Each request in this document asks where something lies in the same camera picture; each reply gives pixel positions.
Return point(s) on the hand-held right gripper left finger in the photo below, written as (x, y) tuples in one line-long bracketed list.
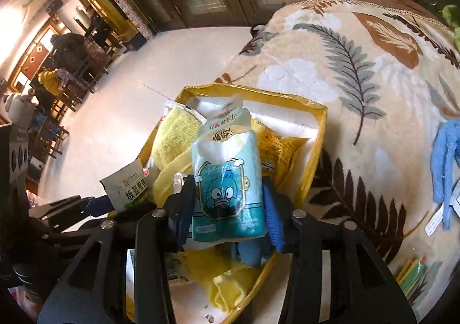
[(183, 214)]

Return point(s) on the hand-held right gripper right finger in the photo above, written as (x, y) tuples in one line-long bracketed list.
[(275, 220)]

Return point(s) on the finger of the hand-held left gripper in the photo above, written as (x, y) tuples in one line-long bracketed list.
[(133, 211), (99, 204)]

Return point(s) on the white sachet green print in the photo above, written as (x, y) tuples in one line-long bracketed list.
[(124, 182)]

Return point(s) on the blue cartoon tissue pack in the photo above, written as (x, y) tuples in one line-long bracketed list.
[(228, 184)]

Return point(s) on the yellow snack packet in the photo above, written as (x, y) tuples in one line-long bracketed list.
[(280, 148)]

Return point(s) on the yellow smooth cloth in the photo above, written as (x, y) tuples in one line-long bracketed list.
[(230, 281)]

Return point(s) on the yellow fuzzy towel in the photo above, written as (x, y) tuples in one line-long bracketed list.
[(176, 137)]

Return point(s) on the yellow cardboard box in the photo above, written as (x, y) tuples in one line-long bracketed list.
[(287, 98)]

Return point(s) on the blue chair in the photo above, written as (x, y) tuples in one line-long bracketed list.
[(50, 133)]

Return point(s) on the wooden dining chair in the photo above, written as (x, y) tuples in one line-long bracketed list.
[(81, 80)]

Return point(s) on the green yellow stick packet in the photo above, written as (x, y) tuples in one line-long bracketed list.
[(412, 273)]

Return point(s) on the white paper label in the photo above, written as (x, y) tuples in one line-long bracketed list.
[(436, 221)]

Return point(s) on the large blue fuzzy sock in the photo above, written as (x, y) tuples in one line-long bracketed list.
[(445, 162)]

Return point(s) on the green padded jacket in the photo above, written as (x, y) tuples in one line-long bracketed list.
[(452, 17)]

